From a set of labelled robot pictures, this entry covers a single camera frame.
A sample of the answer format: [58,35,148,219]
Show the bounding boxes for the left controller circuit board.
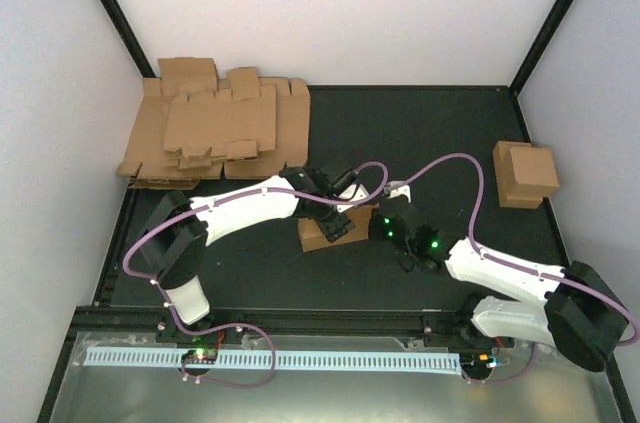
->
[181,346,218,365]

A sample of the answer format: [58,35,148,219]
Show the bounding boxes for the right controller circuit board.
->
[460,351,505,371]

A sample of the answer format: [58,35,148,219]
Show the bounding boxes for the black frame post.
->
[509,0,575,96]
[99,0,156,78]

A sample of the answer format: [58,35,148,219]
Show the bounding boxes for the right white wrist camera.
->
[383,181,411,202]

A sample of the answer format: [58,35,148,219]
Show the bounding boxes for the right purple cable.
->
[387,152,640,385]

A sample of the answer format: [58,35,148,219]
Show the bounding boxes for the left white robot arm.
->
[140,163,369,342]

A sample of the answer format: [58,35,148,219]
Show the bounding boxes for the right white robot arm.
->
[368,196,630,372]

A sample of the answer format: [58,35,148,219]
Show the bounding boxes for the stack of flat cardboard blanks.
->
[117,57,311,189]

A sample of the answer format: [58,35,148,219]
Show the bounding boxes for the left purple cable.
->
[122,160,390,389]

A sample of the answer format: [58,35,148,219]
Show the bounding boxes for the right black frame post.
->
[509,0,575,96]

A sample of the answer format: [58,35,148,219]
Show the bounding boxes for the controller circuit board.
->
[181,346,218,365]
[460,351,505,371]

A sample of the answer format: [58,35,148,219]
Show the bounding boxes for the purple cable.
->
[387,152,640,385]
[122,160,390,389]

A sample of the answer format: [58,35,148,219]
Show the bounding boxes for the light blue slotted cable duct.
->
[83,347,462,376]

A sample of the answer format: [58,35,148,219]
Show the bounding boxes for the left black frame post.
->
[99,0,156,78]

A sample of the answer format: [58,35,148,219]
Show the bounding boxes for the cardboard box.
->
[506,147,560,198]
[298,205,377,252]
[492,141,543,210]

